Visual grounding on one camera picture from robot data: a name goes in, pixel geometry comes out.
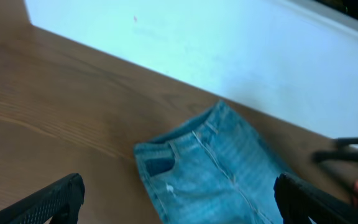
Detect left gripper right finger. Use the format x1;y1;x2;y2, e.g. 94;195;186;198
273;173;358;224

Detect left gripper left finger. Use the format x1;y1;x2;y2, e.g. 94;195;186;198
0;173;85;224

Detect light blue denim jeans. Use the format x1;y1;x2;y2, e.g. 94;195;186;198
134;101;288;223

